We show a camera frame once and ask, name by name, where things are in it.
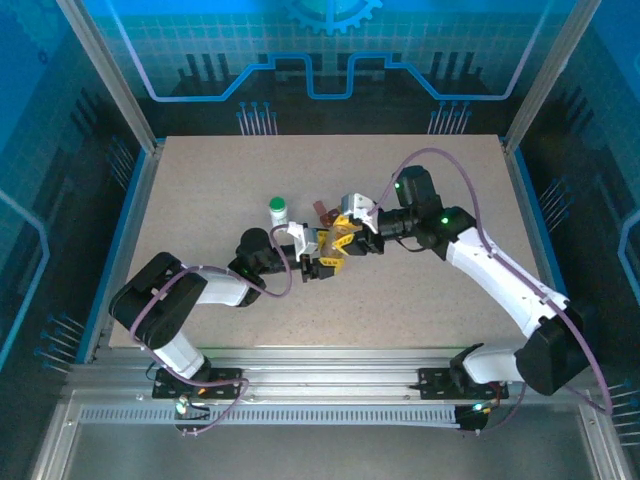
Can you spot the white bottle green cap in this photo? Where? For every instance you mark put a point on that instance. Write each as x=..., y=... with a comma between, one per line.
x=276, y=203

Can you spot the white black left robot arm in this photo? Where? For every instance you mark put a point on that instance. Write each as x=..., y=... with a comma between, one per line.
x=220, y=292

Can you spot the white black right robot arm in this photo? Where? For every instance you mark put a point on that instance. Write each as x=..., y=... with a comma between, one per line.
x=500, y=275

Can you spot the blue table edge strip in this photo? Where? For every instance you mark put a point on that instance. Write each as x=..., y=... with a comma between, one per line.
x=540, y=210
x=128, y=210

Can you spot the small lit circuit board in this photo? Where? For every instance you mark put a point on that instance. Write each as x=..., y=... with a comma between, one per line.
x=182, y=404
x=477, y=410

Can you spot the grey metal shelf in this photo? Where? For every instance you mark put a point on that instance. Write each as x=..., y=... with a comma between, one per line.
x=320, y=455

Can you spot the blue printed side panel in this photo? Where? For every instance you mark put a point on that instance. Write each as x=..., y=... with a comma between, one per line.
x=30, y=150
x=615, y=150

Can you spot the blue printed back panel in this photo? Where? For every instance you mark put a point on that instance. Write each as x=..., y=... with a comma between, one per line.
x=225, y=30

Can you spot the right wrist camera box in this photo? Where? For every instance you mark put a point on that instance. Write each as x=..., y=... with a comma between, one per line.
x=352, y=204

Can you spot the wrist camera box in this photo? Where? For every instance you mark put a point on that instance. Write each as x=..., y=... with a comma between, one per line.
x=310, y=241
x=352, y=204

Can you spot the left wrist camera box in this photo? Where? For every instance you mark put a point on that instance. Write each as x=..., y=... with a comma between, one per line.
x=310, y=241

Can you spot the aluminium side rail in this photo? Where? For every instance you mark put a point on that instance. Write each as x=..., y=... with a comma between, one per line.
x=525, y=210
x=141, y=210

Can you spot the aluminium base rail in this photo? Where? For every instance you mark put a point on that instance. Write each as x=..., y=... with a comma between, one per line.
x=325, y=367

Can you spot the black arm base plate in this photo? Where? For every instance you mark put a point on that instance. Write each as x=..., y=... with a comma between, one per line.
x=225, y=376
x=435, y=382

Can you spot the aluminium frame post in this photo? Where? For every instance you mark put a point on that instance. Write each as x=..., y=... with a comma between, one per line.
x=118, y=80
x=544, y=80

